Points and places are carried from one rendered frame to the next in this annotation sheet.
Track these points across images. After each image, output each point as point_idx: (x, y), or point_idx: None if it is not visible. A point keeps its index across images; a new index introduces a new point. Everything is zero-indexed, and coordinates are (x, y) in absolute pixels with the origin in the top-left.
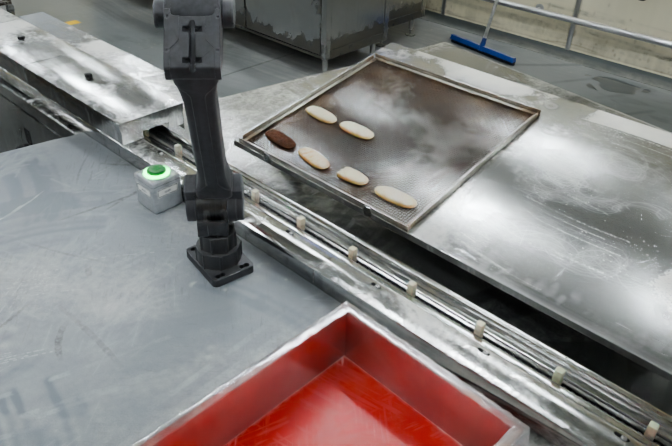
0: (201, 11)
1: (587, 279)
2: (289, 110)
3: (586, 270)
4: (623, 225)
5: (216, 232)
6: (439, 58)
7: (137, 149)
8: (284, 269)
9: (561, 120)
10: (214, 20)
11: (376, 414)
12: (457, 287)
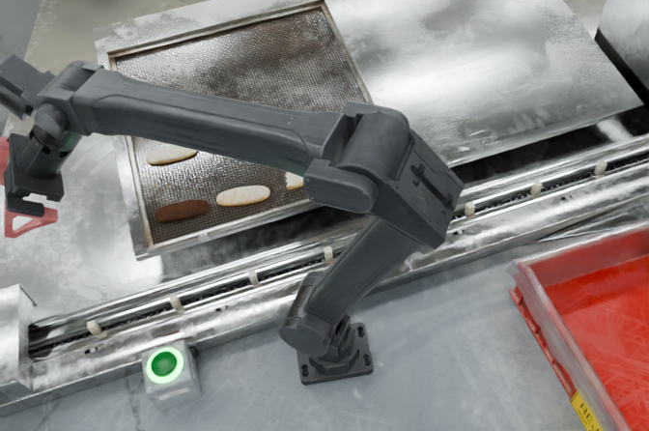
0: (403, 149)
1: (529, 96)
2: (133, 178)
3: (521, 91)
4: (489, 43)
5: (346, 334)
6: (166, 12)
7: (59, 377)
8: (374, 298)
9: None
10: (421, 145)
11: (590, 300)
12: (461, 179)
